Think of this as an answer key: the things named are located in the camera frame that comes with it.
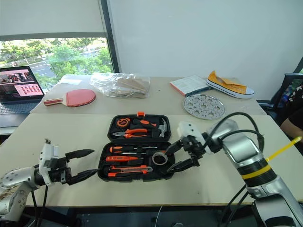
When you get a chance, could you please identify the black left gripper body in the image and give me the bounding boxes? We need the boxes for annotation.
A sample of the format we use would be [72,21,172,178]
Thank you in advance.
[48,157,72,185]

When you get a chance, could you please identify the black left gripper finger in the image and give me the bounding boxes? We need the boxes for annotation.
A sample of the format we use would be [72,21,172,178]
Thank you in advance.
[70,168,99,185]
[65,148,96,161]

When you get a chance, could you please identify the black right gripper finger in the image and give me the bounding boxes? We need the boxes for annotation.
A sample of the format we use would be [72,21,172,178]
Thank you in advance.
[166,139,185,157]
[166,158,198,174]

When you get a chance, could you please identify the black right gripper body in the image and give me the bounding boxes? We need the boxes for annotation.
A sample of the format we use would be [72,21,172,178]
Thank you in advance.
[181,135,205,167]

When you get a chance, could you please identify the black tape roll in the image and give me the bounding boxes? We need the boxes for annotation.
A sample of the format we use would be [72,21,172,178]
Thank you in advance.
[151,152,169,166]

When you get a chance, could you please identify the black orange handled screwdriver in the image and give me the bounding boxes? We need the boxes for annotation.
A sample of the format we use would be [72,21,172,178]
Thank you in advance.
[109,145,158,154]

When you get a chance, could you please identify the black tool case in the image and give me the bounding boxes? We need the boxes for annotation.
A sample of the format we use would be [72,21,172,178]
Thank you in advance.
[97,110,176,182]

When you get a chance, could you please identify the chrome head hammer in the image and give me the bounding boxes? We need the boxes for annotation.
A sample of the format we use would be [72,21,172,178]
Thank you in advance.
[132,118,169,138]

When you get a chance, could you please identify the orange voltage tester pen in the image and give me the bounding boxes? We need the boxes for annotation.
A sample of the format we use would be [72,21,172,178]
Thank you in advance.
[106,156,143,162]

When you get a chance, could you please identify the round perforated metal plate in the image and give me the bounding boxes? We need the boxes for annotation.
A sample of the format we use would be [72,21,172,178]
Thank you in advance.
[182,93,226,120]

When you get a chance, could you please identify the orange black utility knife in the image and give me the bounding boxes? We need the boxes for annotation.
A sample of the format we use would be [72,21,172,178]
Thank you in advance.
[107,165,153,178]

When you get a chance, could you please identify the orange black tape measure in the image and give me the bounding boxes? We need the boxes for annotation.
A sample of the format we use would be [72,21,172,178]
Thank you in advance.
[116,117,131,129]

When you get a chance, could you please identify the red table tennis paddle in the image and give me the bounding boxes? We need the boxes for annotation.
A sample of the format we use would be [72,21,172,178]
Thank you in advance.
[43,89,97,108]

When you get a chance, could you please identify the open book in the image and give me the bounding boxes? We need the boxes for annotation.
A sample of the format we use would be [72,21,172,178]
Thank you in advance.
[169,75,213,97]

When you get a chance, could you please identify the yellow canvas shoe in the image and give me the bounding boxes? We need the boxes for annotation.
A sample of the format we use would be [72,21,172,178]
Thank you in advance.
[205,70,255,100]

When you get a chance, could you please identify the clear bag of brown sheets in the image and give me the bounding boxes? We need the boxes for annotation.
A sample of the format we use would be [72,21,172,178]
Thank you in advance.
[89,72,151,99]

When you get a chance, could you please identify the open laptop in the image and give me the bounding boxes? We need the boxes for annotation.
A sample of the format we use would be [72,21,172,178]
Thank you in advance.
[0,65,46,117]

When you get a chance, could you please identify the yellow stick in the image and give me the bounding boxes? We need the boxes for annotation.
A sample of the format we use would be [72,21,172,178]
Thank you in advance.
[266,136,303,162]

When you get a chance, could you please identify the black office chair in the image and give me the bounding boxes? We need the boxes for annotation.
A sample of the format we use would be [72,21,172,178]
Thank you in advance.
[256,72,303,120]

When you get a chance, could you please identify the white roller blind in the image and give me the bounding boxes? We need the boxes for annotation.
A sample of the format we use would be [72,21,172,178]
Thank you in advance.
[0,0,108,41]

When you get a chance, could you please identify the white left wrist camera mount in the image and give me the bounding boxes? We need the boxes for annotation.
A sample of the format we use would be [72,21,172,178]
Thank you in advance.
[38,137,60,185]

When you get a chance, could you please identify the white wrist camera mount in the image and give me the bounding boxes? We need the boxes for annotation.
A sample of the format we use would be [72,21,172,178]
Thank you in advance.
[177,121,207,153]
[38,137,60,185]

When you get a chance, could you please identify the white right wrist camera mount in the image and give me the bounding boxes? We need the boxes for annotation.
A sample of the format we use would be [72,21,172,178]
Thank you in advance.
[177,121,207,153]

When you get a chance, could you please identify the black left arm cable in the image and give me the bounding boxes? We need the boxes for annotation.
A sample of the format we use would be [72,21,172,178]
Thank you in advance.
[30,185,49,227]

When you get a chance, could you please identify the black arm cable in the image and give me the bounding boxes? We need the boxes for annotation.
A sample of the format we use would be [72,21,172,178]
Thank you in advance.
[222,183,252,227]
[30,185,49,227]
[202,112,265,152]

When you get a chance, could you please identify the orange handled pliers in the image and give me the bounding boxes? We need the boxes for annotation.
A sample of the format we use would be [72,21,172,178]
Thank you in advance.
[112,128,149,140]

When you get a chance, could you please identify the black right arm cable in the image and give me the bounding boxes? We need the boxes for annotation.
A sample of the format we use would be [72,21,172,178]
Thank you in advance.
[222,183,252,227]
[202,112,265,152]

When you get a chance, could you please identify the thin white cable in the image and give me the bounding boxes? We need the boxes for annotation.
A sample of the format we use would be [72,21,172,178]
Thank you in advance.
[156,205,164,227]

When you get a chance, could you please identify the dark window frame post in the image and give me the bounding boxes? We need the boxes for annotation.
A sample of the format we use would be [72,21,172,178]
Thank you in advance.
[98,0,122,74]

